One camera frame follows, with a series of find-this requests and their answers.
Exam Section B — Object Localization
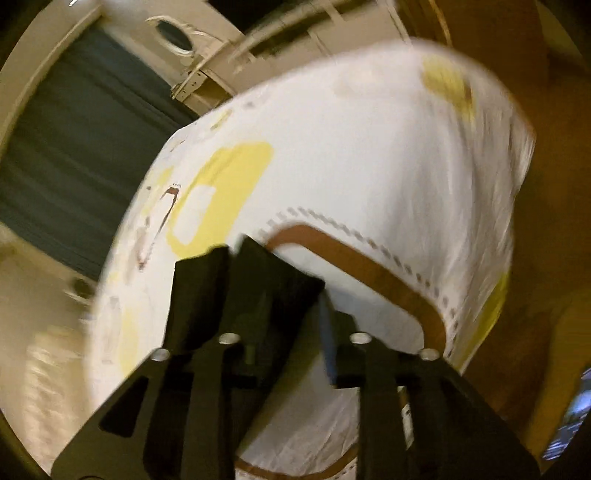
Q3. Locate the white patterned bed sheet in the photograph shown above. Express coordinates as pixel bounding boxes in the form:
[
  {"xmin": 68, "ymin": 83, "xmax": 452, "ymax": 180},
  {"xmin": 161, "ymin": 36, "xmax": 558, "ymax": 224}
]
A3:
[{"xmin": 87, "ymin": 41, "xmax": 534, "ymax": 479}]

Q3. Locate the dark green curtain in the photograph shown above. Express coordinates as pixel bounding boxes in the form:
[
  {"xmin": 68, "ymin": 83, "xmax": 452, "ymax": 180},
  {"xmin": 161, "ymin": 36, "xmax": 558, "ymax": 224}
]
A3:
[{"xmin": 1, "ymin": 25, "xmax": 197, "ymax": 280}]

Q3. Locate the white vanity with oval mirror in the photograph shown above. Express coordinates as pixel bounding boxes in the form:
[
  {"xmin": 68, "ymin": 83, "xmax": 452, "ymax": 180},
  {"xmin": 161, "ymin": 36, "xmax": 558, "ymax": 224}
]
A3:
[{"xmin": 144, "ymin": 0, "xmax": 412, "ymax": 116}]

